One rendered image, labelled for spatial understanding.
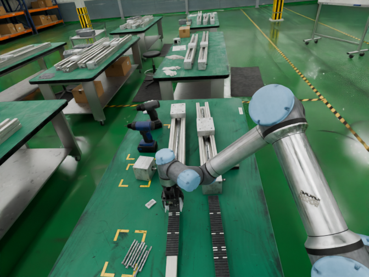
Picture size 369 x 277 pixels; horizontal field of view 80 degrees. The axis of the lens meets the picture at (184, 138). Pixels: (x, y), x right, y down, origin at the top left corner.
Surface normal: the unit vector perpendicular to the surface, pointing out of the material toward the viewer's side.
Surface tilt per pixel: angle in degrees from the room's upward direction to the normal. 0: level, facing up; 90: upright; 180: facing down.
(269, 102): 48
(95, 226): 0
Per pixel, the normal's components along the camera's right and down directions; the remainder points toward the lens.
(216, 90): -0.11, 0.58
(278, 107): -0.65, -0.24
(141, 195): -0.08, -0.81
